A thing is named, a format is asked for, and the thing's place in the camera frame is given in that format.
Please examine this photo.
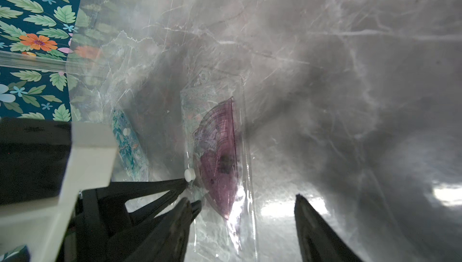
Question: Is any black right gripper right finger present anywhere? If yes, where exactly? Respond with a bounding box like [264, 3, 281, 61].
[294, 194, 361, 262]

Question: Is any purple protractor ruler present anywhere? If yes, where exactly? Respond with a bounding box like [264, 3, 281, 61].
[193, 98, 239, 220]

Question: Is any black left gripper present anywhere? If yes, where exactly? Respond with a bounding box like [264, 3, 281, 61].
[0, 117, 109, 262]

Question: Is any clear plastic ruler set pouch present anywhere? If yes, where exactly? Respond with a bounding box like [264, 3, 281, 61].
[180, 69, 258, 262]

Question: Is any teal ruler set pouch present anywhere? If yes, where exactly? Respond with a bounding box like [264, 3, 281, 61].
[111, 107, 149, 181]

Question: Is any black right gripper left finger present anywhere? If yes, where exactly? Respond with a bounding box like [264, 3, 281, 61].
[107, 198, 191, 262]

